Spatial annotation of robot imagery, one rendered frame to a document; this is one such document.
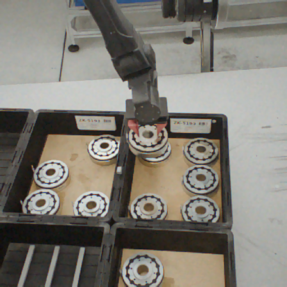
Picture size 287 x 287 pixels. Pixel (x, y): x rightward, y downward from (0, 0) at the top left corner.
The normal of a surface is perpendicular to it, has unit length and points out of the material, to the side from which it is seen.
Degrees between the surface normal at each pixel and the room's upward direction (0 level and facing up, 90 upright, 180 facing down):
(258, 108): 0
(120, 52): 90
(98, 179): 0
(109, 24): 90
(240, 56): 0
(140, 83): 21
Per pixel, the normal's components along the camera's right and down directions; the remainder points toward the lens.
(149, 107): 0.05, 0.77
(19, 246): -0.05, -0.66
